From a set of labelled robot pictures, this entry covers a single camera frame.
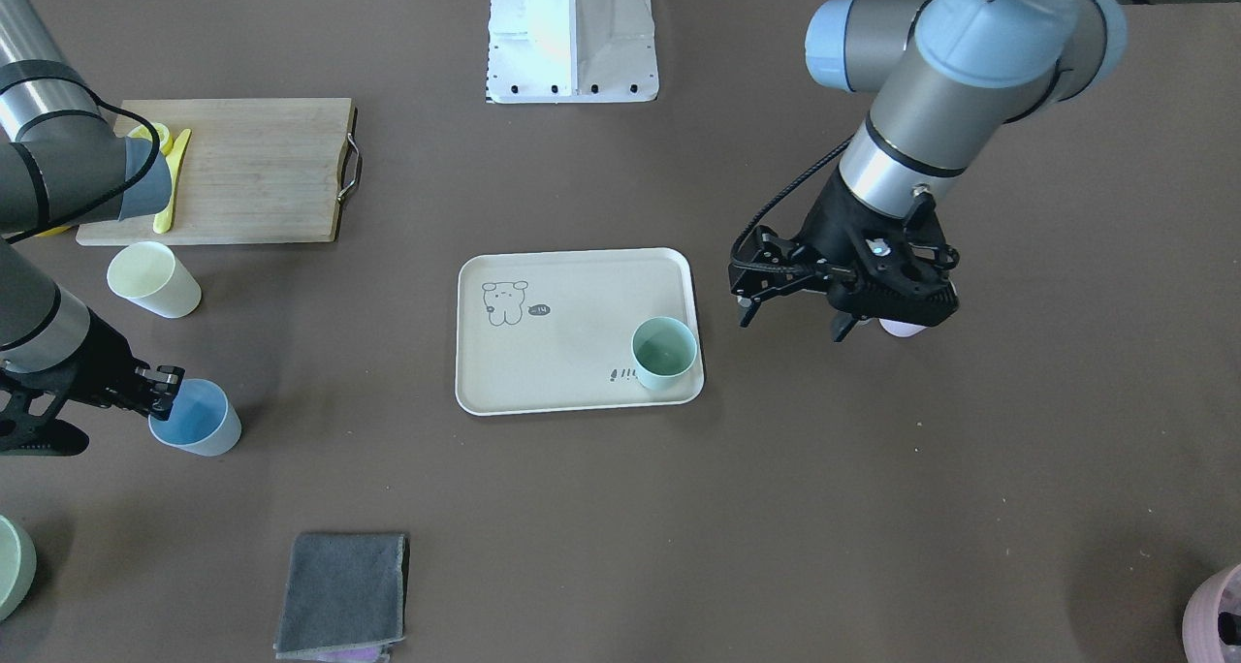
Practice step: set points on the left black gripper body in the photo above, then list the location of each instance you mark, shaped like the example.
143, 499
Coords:
831, 224

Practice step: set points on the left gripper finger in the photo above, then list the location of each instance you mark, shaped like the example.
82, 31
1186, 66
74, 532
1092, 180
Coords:
842, 325

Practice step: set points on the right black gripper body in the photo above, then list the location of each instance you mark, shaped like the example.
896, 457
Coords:
94, 373

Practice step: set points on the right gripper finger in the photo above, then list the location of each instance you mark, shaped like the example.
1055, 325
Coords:
161, 385

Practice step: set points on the blue cup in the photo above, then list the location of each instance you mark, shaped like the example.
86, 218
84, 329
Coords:
203, 420

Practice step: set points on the green cup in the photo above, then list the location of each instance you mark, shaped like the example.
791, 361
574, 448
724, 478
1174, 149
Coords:
663, 350

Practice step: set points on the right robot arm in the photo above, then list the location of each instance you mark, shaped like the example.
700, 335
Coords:
63, 166

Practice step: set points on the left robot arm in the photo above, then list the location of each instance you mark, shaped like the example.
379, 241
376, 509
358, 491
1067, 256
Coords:
946, 75

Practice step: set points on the cream rectangular tray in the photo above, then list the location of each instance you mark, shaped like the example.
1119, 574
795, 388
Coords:
552, 331

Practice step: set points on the pink cup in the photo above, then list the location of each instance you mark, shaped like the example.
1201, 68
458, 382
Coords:
899, 329

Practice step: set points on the cream yellow cup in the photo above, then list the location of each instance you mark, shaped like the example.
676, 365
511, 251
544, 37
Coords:
149, 274

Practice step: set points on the yellow plastic knife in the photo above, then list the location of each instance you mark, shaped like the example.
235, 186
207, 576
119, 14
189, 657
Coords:
164, 220

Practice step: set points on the pale green bowl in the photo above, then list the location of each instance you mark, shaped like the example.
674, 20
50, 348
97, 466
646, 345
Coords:
18, 565

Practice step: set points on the bamboo cutting board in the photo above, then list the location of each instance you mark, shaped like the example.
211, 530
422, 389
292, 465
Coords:
256, 171

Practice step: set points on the lemon slice upper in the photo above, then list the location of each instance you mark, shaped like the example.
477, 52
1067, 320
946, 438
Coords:
156, 133

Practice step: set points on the grey folded cloth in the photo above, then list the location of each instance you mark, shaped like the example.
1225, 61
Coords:
344, 597

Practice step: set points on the pink bowl of ice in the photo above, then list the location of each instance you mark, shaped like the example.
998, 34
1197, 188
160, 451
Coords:
1210, 622

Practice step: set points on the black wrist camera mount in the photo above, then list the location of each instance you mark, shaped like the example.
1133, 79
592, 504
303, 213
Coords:
762, 267

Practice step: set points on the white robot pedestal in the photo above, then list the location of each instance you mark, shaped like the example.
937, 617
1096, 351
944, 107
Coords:
571, 52

